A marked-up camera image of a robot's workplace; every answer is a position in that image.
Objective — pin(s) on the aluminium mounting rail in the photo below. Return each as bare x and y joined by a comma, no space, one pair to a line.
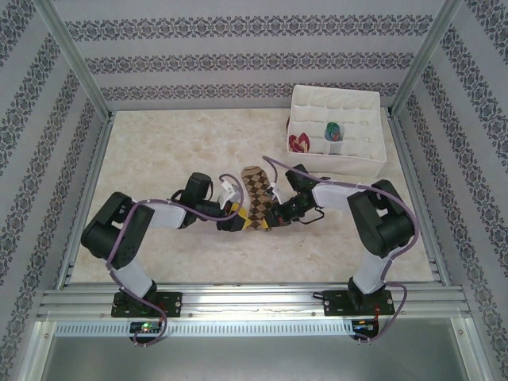
254,297

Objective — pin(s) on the grey metal sheet tray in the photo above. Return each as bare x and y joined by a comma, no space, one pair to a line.
254,361

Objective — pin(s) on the brown argyle sock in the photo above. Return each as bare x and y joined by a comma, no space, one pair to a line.
258,194

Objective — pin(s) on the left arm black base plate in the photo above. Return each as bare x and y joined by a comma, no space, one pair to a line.
172,303

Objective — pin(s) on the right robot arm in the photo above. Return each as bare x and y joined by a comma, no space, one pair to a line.
377,226

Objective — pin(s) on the aluminium frame post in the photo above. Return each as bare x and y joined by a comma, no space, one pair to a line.
422,59
81,67

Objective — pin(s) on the aluminium table side rail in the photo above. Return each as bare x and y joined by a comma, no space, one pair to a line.
89,198
437,274

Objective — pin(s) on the blue orange striped sock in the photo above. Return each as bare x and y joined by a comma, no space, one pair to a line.
333,132

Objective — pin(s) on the white fabric organizer box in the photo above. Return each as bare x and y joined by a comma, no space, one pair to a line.
349,166

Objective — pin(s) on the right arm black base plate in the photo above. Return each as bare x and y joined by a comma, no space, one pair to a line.
337,303

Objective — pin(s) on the beige sock with red toe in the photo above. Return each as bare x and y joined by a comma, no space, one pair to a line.
299,143

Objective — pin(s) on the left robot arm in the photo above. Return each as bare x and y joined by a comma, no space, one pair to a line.
115,238

